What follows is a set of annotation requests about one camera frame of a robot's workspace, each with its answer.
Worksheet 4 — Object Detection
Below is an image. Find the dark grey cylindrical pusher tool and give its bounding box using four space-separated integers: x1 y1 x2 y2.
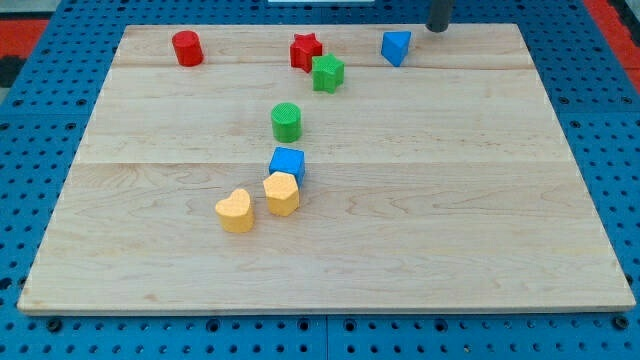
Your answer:
425 0 454 33

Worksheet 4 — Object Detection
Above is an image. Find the blue triangle block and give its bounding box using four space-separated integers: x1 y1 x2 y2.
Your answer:
381 31 412 67

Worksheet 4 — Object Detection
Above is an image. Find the green star block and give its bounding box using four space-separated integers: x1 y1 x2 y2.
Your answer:
312 53 345 94

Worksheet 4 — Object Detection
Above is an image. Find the red star block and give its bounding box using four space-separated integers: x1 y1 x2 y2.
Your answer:
289 33 323 73

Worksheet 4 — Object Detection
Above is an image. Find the green cylinder block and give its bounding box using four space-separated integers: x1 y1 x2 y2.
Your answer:
271 102 302 143

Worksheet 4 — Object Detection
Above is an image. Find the blue cube block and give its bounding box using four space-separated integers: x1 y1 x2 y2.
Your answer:
268 147 306 187

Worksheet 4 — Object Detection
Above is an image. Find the yellow hexagon block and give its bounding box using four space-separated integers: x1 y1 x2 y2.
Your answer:
263 171 300 217

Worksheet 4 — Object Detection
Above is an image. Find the red cylinder block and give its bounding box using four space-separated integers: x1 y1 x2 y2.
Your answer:
172 30 204 67

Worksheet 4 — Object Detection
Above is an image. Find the light wooden board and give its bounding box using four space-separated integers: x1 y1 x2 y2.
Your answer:
18 24 635 316

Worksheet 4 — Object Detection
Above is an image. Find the yellow heart block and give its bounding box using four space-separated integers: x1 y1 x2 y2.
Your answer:
214 188 255 233

